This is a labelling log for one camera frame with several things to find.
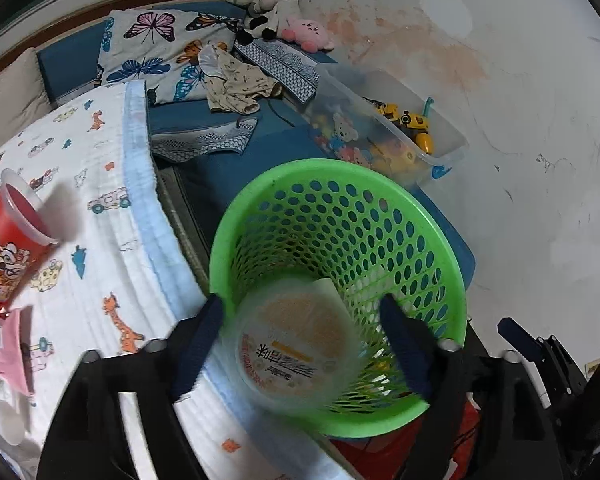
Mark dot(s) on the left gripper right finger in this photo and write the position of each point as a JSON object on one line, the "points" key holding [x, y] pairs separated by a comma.
{"points": [[430, 365]]}

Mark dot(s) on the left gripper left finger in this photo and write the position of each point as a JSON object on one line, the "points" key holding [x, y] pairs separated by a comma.
{"points": [[190, 342]]}

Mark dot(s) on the clear plastic lid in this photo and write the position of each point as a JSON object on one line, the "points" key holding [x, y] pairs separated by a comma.
{"points": [[293, 347]]}

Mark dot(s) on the pink snack packet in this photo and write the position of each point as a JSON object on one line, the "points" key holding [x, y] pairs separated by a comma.
{"points": [[12, 368]]}

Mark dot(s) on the red snack cup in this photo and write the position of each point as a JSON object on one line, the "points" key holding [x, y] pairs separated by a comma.
{"points": [[24, 234]]}

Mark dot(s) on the white cartoon print blanket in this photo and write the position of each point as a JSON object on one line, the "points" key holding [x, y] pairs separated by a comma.
{"points": [[118, 269]]}

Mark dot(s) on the green plastic mesh basket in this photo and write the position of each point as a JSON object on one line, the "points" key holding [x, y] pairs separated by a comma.
{"points": [[322, 218]]}

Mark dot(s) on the white paper cup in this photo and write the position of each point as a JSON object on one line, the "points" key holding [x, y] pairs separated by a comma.
{"points": [[12, 428]]}

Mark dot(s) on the yellow toy truck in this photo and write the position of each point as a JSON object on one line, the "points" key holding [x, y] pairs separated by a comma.
{"points": [[413, 125]]}

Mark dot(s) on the beige patterned garment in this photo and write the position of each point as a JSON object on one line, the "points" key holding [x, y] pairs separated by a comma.
{"points": [[233, 86]]}

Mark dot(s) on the clear plastic toy bin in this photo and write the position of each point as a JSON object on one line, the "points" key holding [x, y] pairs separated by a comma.
{"points": [[346, 126]]}

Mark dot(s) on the grey patterned cloth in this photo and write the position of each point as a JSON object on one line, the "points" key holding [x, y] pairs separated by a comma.
{"points": [[293, 69]]}

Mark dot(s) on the butterfly print pillow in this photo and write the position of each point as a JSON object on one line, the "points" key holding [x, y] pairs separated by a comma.
{"points": [[161, 47]]}

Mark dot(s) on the beige pillow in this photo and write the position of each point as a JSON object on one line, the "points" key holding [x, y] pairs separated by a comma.
{"points": [[23, 97]]}

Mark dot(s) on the pink plush toy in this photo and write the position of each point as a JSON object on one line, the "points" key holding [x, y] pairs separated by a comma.
{"points": [[311, 36]]}

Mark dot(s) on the cow plush toy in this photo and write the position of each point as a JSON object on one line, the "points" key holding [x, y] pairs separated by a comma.
{"points": [[265, 19]]}

